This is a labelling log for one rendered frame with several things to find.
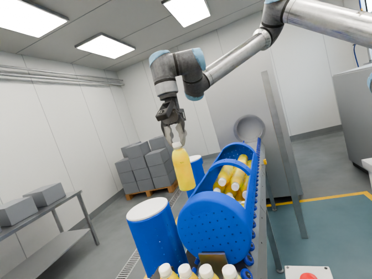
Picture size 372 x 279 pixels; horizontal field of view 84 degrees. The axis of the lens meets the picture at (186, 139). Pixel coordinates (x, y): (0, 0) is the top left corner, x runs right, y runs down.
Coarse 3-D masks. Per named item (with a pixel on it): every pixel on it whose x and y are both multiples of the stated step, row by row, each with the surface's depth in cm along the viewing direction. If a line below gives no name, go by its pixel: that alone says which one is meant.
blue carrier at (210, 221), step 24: (240, 144) 146; (216, 168) 147; (240, 168) 109; (216, 192) 78; (192, 216) 78; (216, 216) 74; (240, 216) 71; (192, 240) 80; (216, 240) 76; (240, 240) 73
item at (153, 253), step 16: (128, 224) 126; (144, 224) 120; (160, 224) 123; (144, 240) 122; (160, 240) 123; (176, 240) 130; (144, 256) 125; (160, 256) 123; (176, 256) 128; (176, 272) 127
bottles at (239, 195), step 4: (248, 164) 138; (248, 176) 119; (244, 180) 115; (248, 180) 113; (228, 184) 116; (244, 184) 110; (228, 188) 112; (240, 188) 111; (244, 188) 107; (224, 192) 120; (228, 192) 109; (232, 192) 110; (236, 192) 112; (240, 192) 114; (244, 192) 104; (232, 196) 108; (236, 196) 112; (240, 196) 111; (244, 196) 105; (240, 200) 108; (244, 200) 109; (244, 204) 90
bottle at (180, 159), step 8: (176, 152) 80; (184, 152) 81; (176, 160) 80; (184, 160) 80; (176, 168) 81; (184, 168) 80; (176, 176) 83; (184, 176) 81; (192, 176) 82; (184, 184) 81; (192, 184) 82
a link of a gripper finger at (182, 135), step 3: (177, 126) 81; (180, 126) 80; (177, 129) 81; (180, 129) 81; (180, 132) 81; (186, 132) 85; (180, 135) 81; (183, 135) 81; (186, 135) 84; (180, 138) 81; (183, 138) 81; (180, 141) 81; (183, 141) 81; (183, 144) 82
